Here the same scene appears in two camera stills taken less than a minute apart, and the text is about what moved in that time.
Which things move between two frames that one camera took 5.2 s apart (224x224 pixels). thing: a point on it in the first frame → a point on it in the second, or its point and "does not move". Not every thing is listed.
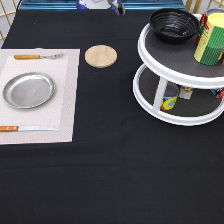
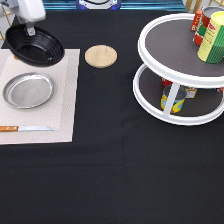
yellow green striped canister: x=211 y=42 does not move
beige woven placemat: x=58 y=111 does not move
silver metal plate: x=28 y=90 does not move
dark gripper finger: x=114 y=7 → x=29 y=11
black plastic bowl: x=174 y=24 → x=40 y=50
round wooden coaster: x=100 y=56 does not move
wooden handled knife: x=24 y=128 does not move
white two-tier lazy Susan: x=173 y=87 does not move
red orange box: x=221 y=93 → x=166 y=82
